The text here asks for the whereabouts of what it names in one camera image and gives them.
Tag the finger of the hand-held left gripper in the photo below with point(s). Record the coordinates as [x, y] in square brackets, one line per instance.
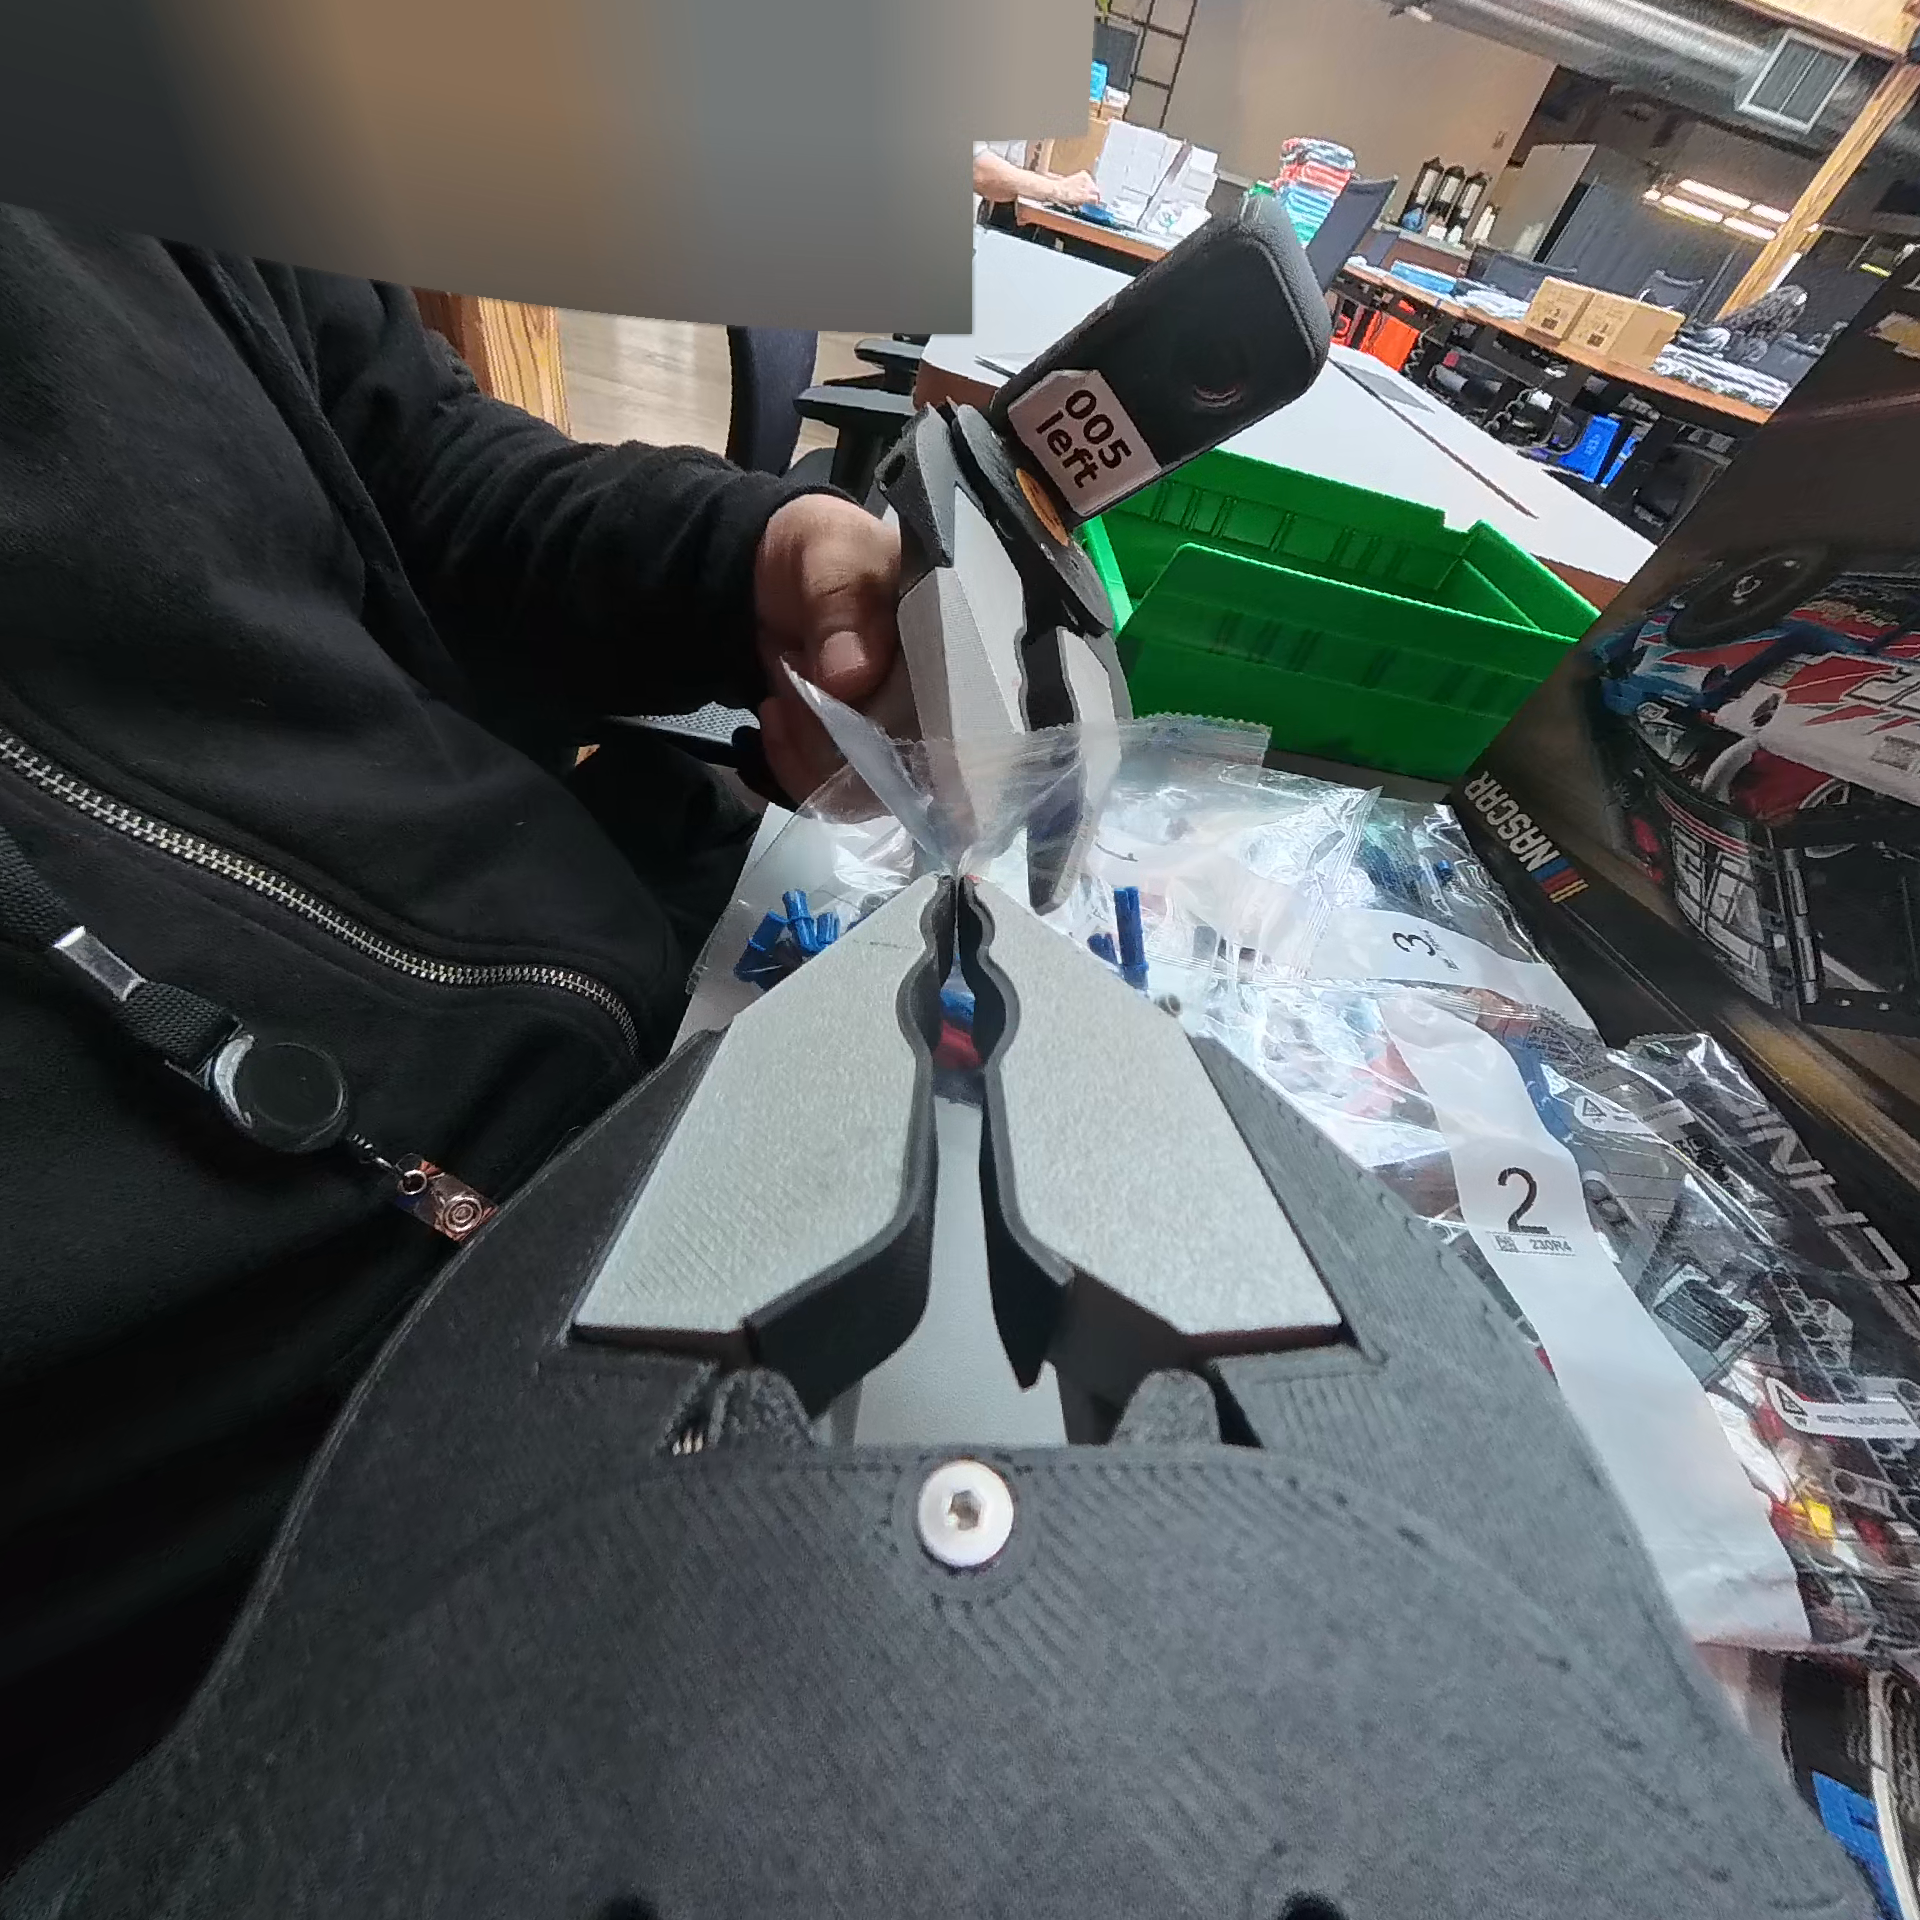
[962, 629]
[1090, 705]

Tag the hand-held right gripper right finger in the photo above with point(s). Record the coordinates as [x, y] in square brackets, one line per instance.
[1156, 1186]

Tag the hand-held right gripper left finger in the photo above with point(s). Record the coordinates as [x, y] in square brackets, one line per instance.
[751, 1186]

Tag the small clear bag blue pieces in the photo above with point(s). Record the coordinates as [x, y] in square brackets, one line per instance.
[869, 780]

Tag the person's left forearm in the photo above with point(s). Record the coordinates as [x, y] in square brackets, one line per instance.
[599, 525]

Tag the clear zip bag lego parts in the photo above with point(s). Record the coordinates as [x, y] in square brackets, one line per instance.
[1230, 841]

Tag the small clear lego parts bag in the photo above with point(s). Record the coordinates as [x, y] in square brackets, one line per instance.
[1424, 932]

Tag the large clear lego parts bag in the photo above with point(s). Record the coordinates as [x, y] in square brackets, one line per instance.
[1547, 1231]

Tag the black lego set box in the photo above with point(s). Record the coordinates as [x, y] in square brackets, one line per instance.
[1756, 721]

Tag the dark printed lego packaging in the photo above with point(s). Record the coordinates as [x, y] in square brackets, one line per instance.
[1861, 1801]

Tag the person's left hand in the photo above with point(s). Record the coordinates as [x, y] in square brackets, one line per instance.
[827, 617]

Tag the stack of white boxes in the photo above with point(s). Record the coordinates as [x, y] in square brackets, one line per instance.
[1156, 173]

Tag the stack of folded cloths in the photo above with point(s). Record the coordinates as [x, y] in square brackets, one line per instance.
[1317, 181]

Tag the green plastic bin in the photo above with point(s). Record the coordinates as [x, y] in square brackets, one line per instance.
[1349, 662]
[1277, 505]

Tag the black office chair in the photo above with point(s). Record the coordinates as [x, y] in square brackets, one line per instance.
[811, 398]

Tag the brown cardboard box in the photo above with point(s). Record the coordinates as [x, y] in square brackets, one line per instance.
[1559, 317]
[1638, 331]

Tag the small blue bin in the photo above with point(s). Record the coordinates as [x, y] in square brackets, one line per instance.
[1599, 446]

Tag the black badge reel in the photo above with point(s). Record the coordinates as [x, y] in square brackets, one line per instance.
[294, 1098]

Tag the person's black jacket torso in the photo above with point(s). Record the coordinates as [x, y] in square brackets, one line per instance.
[226, 902]

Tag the metal air duct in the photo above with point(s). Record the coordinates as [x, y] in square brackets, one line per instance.
[1621, 53]

